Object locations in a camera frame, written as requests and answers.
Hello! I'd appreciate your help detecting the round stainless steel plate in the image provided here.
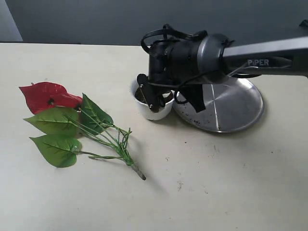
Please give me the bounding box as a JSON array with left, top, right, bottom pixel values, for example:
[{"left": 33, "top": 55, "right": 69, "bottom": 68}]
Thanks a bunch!
[{"left": 173, "top": 77, "right": 264, "bottom": 133}]

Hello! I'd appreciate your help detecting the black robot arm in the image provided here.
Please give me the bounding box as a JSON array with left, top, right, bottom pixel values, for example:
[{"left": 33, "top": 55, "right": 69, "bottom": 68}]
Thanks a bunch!
[{"left": 137, "top": 20, "right": 308, "bottom": 113}]

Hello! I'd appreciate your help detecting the white plastic flower pot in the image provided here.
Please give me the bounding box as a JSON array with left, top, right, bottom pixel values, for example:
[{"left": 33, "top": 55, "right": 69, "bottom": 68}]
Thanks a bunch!
[{"left": 130, "top": 80, "right": 174, "bottom": 121}]

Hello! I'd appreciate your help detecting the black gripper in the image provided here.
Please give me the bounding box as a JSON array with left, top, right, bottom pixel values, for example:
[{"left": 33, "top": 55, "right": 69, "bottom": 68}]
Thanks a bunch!
[{"left": 137, "top": 39, "right": 201, "bottom": 113}]

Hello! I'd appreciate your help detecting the artificial red flower plant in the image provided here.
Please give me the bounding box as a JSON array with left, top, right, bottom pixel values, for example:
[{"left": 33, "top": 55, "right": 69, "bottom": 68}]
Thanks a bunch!
[{"left": 19, "top": 82, "right": 146, "bottom": 180}]

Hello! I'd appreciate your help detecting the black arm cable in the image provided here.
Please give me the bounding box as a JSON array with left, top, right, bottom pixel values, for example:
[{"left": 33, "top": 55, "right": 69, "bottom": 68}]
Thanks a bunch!
[{"left": 140, "top": 24, "right": 233, "bottom": 113}]

